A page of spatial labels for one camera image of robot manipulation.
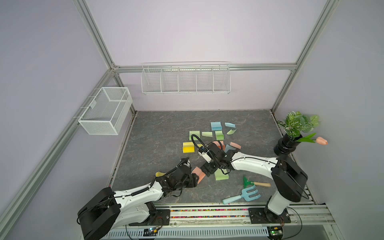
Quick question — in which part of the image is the salmon memo pad front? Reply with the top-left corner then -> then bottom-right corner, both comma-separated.
213,141 -> 225,151

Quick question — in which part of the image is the torn salmon page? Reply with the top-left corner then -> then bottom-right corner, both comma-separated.
230,142 -> 242,150

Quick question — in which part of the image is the light green memo pad small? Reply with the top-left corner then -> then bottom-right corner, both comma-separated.
215,131 -> 224,141

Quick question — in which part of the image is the red memo pad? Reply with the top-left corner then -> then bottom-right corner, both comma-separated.
192,167 -> 206,184

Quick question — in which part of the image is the torn light green page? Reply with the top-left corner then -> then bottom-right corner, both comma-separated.
202,132 -> 213,138
227,129 -> 237,135

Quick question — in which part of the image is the light blue memo pad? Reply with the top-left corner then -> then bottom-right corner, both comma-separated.
211,122 -> 223,131

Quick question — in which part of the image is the yellow memo pad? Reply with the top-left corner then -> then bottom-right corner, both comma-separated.
183,142 -> 195,154
156,172 -> 165,178

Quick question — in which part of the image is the torn light blue page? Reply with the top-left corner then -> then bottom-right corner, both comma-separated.
224,145 -> 237,153
225,122 -> 236,128

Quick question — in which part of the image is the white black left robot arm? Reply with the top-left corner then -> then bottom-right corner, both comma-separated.
77,158 -> 199,240

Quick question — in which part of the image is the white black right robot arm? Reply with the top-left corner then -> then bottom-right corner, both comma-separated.
198,143 -> 308,222

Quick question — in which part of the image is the green toy rake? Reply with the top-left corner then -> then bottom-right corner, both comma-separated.
243,176 -> 272,189

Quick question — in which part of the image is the light blue toy fork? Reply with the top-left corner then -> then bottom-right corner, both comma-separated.
222,185 -> 261,205

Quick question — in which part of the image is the black plant pot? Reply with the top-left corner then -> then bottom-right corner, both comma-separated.
274,134 -> 303,156

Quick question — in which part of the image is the green artificial plant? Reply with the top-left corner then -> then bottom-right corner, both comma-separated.
277,111 -> 320,140

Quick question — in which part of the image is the pink artificial tulip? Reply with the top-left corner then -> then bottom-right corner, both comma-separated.
295,133 -> 328,146

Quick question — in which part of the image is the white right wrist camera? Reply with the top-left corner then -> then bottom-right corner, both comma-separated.
198,147 -> 212,163

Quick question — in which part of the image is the white wire basket left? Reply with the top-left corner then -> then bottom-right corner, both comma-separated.
74,87 -> 133,136

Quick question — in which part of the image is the white wire shelf basket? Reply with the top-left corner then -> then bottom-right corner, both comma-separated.
141,62 -> 232,95

